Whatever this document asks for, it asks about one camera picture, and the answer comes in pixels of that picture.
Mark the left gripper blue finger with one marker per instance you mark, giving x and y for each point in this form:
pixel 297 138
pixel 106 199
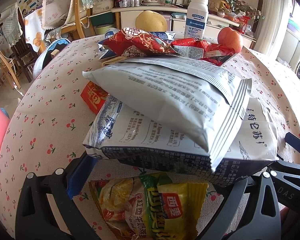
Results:
pixel 77 173

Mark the white blue coffee bag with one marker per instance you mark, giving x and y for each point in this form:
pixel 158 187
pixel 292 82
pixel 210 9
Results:
pixel 122 133

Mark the yellow green oatmeal packet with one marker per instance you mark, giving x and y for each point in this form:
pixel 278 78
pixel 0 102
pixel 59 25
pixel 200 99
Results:
pixel 150 206

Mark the red wedding candy packet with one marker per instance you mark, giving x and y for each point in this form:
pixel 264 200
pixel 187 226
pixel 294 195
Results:
pixel 94 97

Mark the white grey pouch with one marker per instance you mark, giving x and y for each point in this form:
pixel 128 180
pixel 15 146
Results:
pixel 205 102

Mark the red patterned snack bag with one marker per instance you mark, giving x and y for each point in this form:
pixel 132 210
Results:
pixel 132 42

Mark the red milk tea packet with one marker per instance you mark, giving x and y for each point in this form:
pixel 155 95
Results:
pixel 198 49

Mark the silver foil tray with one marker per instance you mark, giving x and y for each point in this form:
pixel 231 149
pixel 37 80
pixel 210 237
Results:
pixel 114 60

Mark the dark blue milk powder bag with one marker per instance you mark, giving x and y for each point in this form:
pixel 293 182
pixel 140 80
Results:
pixel 104 53

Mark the white magicday milk pouch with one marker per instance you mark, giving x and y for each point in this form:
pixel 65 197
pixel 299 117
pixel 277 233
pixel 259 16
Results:
pixel 110 32

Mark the light blue wipes packet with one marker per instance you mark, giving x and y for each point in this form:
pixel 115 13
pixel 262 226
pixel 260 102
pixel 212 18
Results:
pixel 167 36

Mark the cherry print tablecloth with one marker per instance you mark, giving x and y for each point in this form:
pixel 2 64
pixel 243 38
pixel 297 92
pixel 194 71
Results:
pixel 50 121

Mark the small stool with cushion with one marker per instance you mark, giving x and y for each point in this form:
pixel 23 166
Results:
pixel 49 53

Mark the dark wooden chair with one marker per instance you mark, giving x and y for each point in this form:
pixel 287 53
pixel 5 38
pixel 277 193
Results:
pixel 24 53

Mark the light wooden chair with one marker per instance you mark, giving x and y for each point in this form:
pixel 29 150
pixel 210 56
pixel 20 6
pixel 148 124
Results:
pixel 8 66

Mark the green waste basket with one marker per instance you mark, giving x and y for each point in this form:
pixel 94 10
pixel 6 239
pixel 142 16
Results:
pixel 102 29

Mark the dining table with cloth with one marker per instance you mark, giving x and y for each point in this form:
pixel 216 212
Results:
pixel 34 33

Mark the red apple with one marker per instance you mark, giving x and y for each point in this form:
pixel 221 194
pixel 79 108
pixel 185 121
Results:
pixel 230 38

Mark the yellow pear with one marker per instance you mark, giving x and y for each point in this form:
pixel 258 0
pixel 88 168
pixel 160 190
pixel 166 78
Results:
pixel 150 21

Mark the wooden chair with cloth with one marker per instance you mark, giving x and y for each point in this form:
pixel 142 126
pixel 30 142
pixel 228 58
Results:
pixel 65 16

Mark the white milk bottle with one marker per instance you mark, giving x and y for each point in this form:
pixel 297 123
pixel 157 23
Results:
pixel 196 19

